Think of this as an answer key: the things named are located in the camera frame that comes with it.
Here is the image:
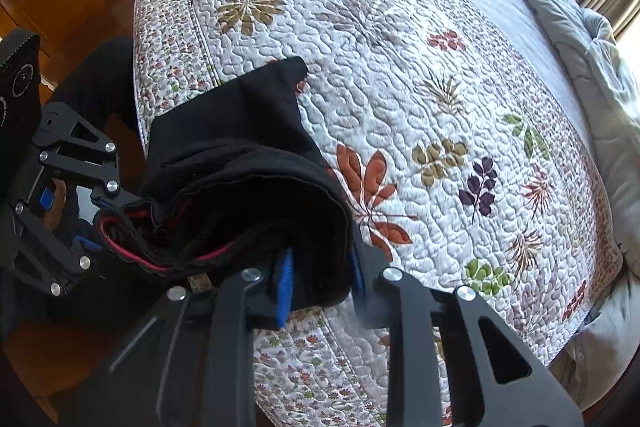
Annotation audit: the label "person's black trouser leg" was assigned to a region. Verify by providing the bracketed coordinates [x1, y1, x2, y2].
[47, 36, 151, 142]

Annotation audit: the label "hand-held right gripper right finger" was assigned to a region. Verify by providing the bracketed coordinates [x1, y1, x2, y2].
[349, 241, 587, 427]

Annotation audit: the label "grey duvet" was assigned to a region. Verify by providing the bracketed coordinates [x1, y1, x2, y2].
[470, 0, 640, 268]

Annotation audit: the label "black pants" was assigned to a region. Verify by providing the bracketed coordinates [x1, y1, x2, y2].
[95, 56, 373, 315]

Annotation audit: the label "floral quilted bedspread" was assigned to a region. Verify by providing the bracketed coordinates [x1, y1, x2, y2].
[132, 0, 625, 427]

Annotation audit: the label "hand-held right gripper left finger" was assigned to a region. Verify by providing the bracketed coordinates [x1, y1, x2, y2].
[97, 248, 297, 427]

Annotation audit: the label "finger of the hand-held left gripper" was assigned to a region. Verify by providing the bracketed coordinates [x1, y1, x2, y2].
[31, 101, 147, 214]
[11, 200, 109, 299]

